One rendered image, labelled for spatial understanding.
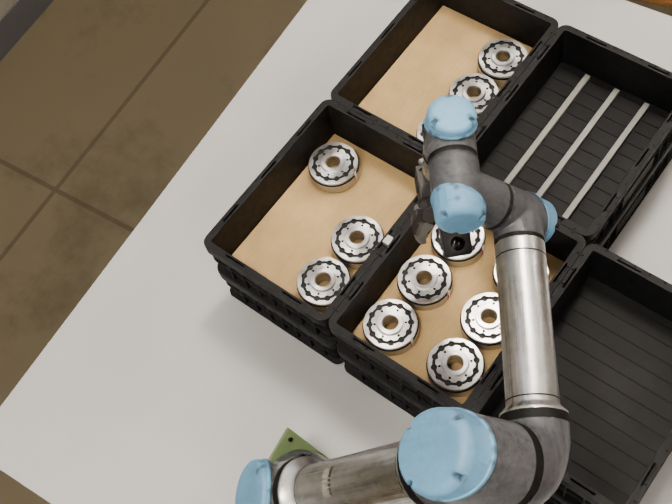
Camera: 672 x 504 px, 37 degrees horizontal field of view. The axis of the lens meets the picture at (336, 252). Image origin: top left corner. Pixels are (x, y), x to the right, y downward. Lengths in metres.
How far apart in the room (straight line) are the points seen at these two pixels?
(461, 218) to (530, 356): 0.22
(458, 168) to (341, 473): 0.47
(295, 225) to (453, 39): 0.55
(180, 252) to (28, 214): 1.14
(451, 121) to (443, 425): 0.45
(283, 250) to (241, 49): 1.49
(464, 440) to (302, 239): 0.84
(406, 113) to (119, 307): 0.73
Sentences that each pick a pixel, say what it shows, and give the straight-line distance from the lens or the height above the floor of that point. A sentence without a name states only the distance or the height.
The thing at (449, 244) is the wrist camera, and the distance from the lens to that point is 1.62.
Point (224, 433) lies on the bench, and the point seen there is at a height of 0.70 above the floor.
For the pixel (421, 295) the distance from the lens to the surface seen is 1.89.
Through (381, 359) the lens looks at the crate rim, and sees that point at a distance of 1.77.
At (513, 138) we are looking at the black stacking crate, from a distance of 2.09.
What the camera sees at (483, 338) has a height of 0.86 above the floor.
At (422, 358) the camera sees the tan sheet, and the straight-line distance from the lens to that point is 1.87.
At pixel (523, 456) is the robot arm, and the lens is 1.33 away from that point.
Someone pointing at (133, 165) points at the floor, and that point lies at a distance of 3.24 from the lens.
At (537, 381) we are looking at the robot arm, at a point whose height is 1.23.
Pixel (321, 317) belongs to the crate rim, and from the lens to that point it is 1.81.
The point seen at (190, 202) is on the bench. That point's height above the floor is 0.70.
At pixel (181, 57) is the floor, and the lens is 3.44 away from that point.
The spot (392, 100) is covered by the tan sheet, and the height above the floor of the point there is 0.83.
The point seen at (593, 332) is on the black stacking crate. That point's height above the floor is 0.83.
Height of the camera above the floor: 2.57
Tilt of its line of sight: 61 degrees down
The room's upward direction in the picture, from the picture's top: 16 degrees counter-clockwise
